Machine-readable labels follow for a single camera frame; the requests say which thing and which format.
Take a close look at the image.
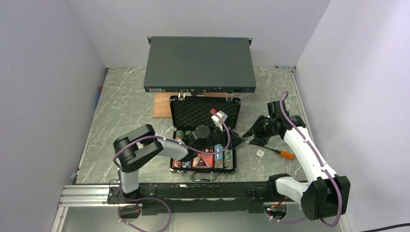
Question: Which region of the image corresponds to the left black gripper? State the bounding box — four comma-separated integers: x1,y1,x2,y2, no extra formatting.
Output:
197,122,245,152

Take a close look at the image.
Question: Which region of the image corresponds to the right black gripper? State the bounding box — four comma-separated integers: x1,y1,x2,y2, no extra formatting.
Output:
243,115,279,146

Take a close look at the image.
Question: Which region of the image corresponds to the white poker chip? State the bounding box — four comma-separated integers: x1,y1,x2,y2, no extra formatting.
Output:
256,149,264,158

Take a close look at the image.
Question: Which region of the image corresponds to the black poker chip case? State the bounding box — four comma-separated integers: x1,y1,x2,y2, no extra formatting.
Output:
170,96,241,181

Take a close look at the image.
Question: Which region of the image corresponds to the red triangle card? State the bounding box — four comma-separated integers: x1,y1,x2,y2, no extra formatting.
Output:
192,156,209,168

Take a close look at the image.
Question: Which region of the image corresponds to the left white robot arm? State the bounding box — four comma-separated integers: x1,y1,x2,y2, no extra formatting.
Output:
113,124,245,203

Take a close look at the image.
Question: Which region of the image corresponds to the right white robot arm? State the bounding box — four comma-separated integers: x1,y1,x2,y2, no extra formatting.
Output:
242,100,351,220

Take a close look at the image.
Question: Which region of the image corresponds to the light blue chip column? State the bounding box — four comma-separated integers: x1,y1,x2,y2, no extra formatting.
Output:
214,144,223,169

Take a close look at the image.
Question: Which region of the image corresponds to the red dice row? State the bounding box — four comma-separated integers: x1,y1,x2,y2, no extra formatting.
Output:
203,147,214,155

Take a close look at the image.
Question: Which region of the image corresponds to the green yellow blue chip column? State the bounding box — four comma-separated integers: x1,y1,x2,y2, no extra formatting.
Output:
182,130,192,168

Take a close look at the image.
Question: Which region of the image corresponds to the red green chip column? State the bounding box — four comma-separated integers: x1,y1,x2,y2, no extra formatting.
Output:
172,130,185,168

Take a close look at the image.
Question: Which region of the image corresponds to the wooden board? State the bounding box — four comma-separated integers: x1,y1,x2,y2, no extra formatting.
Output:
152,92,241,118

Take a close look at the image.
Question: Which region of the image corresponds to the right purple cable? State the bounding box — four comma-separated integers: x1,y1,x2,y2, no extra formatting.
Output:
264,91,343,228

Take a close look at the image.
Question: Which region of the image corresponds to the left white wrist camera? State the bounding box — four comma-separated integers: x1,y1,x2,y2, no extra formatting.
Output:
210,109,228,131

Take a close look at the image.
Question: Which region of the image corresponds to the orange handled screwdriver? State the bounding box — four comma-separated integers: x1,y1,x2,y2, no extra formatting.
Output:
264,146,295,160

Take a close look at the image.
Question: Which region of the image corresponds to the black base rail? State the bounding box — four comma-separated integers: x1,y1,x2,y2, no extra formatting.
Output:
106,182,286,216

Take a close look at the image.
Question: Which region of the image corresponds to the dark rack-mount server unit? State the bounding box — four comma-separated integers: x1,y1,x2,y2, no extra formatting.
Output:
143,36,256,93

